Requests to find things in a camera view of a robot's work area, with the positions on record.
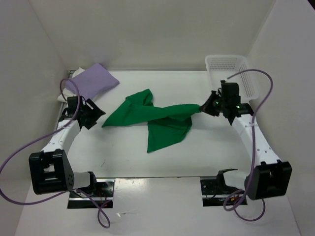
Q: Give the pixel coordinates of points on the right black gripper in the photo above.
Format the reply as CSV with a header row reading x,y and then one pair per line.
x,y
206,106

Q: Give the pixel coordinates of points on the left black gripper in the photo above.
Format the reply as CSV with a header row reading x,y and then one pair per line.
x,y
96,112

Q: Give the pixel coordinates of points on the purple t shirt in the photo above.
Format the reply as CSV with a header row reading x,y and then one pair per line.
x,y
96,79

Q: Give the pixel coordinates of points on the white t shirt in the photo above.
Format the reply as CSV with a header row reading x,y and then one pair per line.
x,y
66,93

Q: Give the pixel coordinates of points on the green t shirt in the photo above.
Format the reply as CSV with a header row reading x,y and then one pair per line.
x,y
167,126

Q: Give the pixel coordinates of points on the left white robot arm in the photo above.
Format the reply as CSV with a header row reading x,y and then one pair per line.
x,y
50,168

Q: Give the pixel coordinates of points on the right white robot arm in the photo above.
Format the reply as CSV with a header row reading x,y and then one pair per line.
x,y
268,176

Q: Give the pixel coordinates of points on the white plastic laundry basket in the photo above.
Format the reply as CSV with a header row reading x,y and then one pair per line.
x,y
232,68

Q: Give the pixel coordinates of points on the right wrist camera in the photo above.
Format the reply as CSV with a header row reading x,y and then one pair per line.
x,y
229,89

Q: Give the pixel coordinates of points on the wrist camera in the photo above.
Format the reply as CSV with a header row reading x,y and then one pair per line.
x,y
75,106
229,89

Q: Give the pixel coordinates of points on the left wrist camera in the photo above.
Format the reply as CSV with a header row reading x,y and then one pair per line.
x,y
75,106

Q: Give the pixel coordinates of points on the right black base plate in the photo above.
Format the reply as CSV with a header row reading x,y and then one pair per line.
x,y
212,195

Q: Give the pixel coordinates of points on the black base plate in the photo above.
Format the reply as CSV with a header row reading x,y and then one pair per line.
x,y
103,196
212,195

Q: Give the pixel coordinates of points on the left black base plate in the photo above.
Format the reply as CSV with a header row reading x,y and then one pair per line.
x,y
103,196

